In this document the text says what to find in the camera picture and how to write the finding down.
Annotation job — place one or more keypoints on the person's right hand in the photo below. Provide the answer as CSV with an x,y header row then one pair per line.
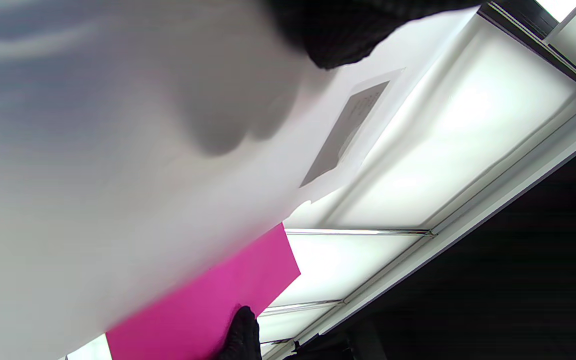
x,y
243,340

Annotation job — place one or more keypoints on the person's left hand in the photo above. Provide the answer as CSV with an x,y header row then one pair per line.
x,y
338,30

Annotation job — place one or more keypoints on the pink cardstock sheet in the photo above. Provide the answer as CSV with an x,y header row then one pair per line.
x,y
193,310

